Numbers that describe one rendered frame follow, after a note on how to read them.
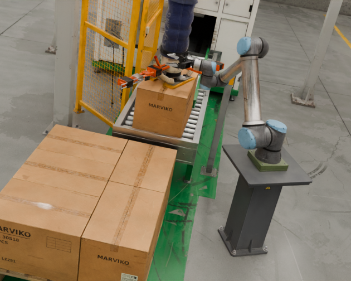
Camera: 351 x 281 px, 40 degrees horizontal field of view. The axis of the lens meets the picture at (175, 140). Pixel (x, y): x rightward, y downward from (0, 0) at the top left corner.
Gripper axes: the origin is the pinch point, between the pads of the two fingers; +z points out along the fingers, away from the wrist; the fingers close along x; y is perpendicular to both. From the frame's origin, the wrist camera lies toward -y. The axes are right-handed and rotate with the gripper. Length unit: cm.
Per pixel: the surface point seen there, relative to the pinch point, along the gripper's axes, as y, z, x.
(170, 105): -5.0, -8.0, -34.7
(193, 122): 39, -27, -68
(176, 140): -10, -18, -61
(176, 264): -83, -39, -121
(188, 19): 20.3, -8.2, 26.9
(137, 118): -4, 16, -52
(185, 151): -10, -27, -69
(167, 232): -51, -27, -121
